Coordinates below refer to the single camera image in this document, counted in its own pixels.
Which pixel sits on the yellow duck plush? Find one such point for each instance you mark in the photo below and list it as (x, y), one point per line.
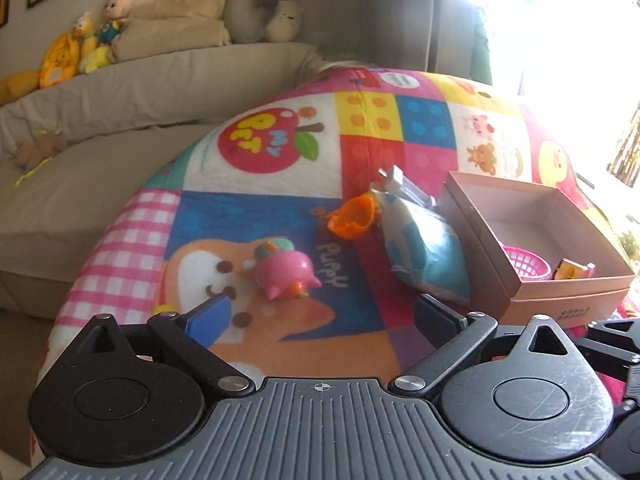
(92, 50)

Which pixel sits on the doll with red hair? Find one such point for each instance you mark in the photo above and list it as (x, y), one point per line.
(114, 15)

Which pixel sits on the brown plush toy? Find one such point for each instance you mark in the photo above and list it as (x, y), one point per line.
(37, 150)

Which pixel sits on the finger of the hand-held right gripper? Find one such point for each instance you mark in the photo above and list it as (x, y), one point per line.
(617, 341)

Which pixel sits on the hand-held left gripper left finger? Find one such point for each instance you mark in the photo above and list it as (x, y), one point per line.
(207, 317)

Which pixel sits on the colourful printed blanket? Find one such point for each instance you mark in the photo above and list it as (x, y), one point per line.
(260, 230)

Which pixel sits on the white plastic item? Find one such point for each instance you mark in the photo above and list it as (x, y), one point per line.
(405, 185)

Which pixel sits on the white bear plush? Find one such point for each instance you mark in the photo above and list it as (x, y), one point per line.
(285, 20)

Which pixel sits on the green cloth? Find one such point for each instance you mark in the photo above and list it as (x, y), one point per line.
(481, 50)

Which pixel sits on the grey neck pillow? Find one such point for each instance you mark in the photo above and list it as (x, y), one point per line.
(245, 10)

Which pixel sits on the orange toy cup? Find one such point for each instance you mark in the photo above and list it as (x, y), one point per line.
(352, 217)

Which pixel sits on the yellow orange plush backpack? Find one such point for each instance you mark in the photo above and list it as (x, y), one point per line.
(59, 62)

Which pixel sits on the pink toy basket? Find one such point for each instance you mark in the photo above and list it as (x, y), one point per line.
(527, 262)

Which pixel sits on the blue white soft packet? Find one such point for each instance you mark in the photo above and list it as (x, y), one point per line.
(425, 250)

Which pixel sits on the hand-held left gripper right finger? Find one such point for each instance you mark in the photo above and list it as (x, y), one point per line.
(434, 317)

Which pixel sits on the grey curtain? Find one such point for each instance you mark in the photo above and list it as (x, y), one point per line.
(405, 10)

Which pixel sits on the beige sofa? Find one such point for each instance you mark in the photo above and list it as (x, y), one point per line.
(100, 200)

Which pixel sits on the pink cardboard box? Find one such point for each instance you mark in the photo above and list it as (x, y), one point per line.
(500, 270)

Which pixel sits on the yellow plush toy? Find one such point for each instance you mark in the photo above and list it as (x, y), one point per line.
(17, 85)

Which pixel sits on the beige rolled pillow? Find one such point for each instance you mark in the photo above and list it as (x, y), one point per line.
(165, 37)

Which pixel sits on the small yellow toy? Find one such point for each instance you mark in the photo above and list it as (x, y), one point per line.
(572, 270)

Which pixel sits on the pink pig toy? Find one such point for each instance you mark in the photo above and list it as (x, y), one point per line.
(285, 270)

